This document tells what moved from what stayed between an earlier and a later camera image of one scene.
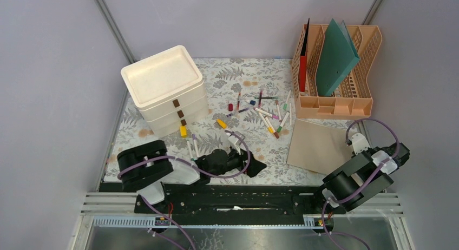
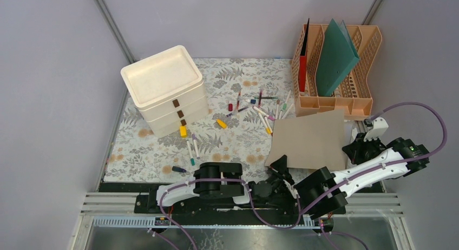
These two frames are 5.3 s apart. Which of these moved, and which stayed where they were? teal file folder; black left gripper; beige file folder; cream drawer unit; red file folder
Moved: black left gripper; beige file folder
Stayed: teal file folder; cream drawer unit; red file folder
